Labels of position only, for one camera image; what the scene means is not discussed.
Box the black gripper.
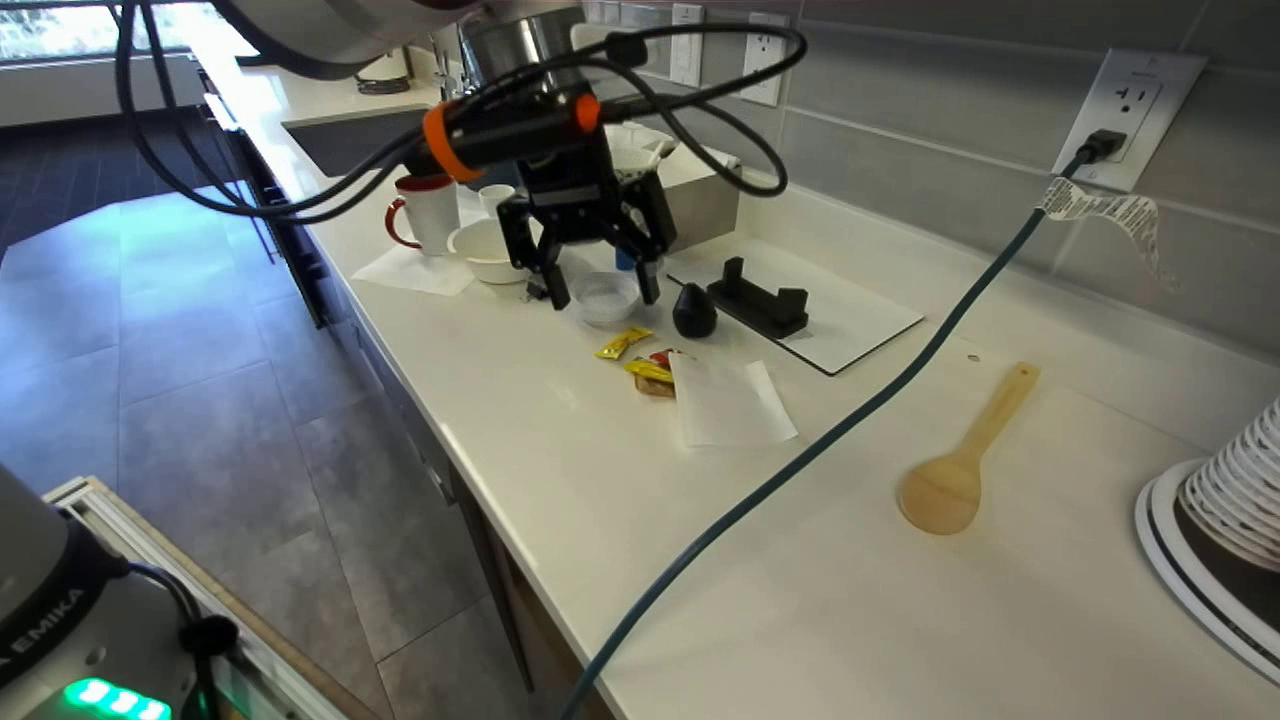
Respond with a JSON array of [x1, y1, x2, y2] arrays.
[[492, 118, 680, 315]]

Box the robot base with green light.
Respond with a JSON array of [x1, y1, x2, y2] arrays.
[[0, 465, 257, 720]]

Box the small yellow sauce packet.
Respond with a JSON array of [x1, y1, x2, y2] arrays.
[[590, 319, 659, 364]]

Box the long yellow sauce packet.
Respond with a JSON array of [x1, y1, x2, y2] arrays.
[[625, 352, 680, 392]]

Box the black round gadget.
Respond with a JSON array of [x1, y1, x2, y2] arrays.
[[669, 277, 723, 344]]

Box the red and white mug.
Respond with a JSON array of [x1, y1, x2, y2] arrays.
[[379, 171, 462, 259]]

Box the black phone holder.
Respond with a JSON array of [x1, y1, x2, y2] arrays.
[[704, 251, 815, 341]]

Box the dark kitchen sink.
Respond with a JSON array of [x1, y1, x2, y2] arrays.
[[280, 107, 444, 183]]

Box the white kettle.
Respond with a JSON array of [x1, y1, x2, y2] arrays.
[[349, 46, 415, 99]]

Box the white board with black edge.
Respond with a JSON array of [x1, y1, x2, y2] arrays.
[[659, 237, 927, 379]]

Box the dark cabinet fronts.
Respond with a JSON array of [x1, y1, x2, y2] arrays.
[[215, 118, 616, 720]]

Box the wooden spoon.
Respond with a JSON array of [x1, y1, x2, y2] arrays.
[[891, 362, 1043, 539]]

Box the black power plug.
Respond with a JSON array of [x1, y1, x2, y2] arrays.
[[1061, 126, 1130, 179]]

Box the clear tape strip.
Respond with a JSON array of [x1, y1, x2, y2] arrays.
[[1043, 179, 1168, 263]]

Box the stack of white plates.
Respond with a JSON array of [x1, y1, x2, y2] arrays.
[[1130, 456, 1280, 687]]

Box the black wrist camera orange bands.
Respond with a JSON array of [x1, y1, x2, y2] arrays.
[[419, 84, 612, 187]]

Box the white light switch plate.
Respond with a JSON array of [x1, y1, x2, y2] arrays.
[[664, 0, 709, 94]]

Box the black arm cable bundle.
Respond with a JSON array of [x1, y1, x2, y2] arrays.
[[109, 0, 811, 230]]

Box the green power cable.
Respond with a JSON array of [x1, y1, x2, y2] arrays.
[[557, 206, 1056, 720]]

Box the white cart frame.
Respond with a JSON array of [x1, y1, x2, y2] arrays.
[[42, 472, 352, 720]]

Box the white wall outlet with plug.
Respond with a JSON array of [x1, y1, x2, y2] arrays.
[[1049, 49, 1213, 197]]

